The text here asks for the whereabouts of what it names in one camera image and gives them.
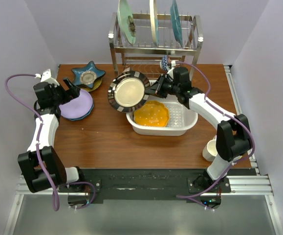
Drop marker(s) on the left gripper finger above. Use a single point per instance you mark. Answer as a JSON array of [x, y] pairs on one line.
[[67, 97], [72, 89]]

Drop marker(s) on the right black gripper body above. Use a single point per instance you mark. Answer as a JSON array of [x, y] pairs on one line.
[[169, 87]]

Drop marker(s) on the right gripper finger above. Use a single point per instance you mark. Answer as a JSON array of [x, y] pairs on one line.
[[159, 82], [152, 90]]

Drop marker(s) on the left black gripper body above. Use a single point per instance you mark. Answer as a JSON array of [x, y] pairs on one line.
[[58, 94]]

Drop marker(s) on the lavender plate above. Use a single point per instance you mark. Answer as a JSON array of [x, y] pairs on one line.
[[77, 107]]

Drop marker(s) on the blue star shaped dish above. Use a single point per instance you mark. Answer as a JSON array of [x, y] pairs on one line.
[[87, 75]]

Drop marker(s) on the yellow dotted plate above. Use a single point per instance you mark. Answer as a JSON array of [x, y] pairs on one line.
[[153, 114]]

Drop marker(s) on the black striped rim plate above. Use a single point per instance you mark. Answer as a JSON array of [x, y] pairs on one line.
[[127, 92]]

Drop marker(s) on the white plastic bin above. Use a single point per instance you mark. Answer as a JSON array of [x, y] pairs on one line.
[[180, 121]]

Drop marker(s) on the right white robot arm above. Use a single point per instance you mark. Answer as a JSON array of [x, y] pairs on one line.
[[233, 138]]

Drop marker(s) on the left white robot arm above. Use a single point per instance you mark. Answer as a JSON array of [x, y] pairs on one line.
[[47, 117]]

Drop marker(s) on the blue zigzag bowl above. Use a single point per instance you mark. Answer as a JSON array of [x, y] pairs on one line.
[[165, 63]]

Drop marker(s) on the blue dotted scalloped plate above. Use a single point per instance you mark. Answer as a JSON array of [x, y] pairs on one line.
[[84, 116]]

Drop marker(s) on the green leaf pattern plate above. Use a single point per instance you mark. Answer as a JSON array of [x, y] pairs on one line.
[[96, 85]]

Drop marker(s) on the steel dish rack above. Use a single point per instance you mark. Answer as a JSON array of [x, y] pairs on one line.
[[145, 55]]

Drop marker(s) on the cream rimmed plate in rack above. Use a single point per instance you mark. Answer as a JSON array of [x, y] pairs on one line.
[[154, 21]]

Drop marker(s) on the teal plate in rack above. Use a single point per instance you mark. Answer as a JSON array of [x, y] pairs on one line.
[[176, 23]]

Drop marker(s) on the mint floral plate in rack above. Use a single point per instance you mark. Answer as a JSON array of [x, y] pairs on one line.
[[126, 21]]

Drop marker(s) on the white ceramic mug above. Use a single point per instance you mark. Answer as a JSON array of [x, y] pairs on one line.
[[210, 152]]

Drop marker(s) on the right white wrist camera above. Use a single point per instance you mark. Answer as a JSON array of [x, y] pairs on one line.
[[170, 69]]

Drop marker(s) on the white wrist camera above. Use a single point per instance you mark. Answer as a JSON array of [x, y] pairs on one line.
[[170, 69], [46, 76]]

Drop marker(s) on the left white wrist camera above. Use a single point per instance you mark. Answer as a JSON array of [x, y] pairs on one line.
[[46, 76]]

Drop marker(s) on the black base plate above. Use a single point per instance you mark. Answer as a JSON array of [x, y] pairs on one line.
[[138, 184]]

